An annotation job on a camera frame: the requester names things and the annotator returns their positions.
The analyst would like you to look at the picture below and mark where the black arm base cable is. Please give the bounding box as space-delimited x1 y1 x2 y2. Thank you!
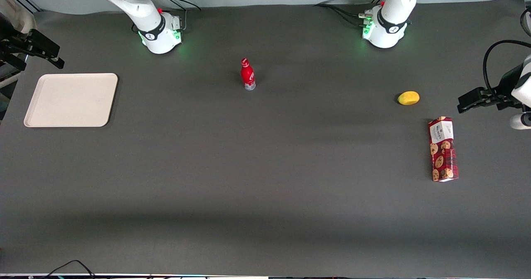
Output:
132 0 202 34
313 0 388 27

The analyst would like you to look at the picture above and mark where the red cookie box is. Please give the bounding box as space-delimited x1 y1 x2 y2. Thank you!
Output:
428 116 460 183

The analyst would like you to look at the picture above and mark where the red coke bottle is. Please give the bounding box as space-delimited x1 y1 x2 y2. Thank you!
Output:
240 58 256 91

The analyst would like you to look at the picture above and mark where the black table edge cable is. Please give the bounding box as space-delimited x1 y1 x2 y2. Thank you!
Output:
41 259 97 279

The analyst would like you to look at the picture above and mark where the black right arm base cable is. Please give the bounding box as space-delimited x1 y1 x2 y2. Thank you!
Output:
132 0 202 34

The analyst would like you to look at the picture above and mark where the yellow lemon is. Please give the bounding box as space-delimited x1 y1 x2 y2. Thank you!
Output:
397 91 420 106

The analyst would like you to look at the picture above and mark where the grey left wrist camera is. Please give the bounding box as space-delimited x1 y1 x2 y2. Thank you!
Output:
510 112 531 130

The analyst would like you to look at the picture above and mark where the black looped gripper cable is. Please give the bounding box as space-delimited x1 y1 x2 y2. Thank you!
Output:
482 40 531 99

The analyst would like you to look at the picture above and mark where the beige plastic tray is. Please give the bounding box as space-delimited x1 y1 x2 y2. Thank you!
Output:
24 73 119 128

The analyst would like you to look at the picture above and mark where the black corner cable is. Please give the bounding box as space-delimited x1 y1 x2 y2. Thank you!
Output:
520 6 531 39

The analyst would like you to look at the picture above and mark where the black left arm base cable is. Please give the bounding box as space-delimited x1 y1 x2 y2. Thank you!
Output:
313 0 388 27

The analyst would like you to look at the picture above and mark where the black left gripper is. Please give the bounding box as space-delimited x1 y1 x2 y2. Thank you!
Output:
457 63 525 114

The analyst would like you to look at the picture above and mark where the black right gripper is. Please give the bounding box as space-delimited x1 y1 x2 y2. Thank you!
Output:
0 13 65 70

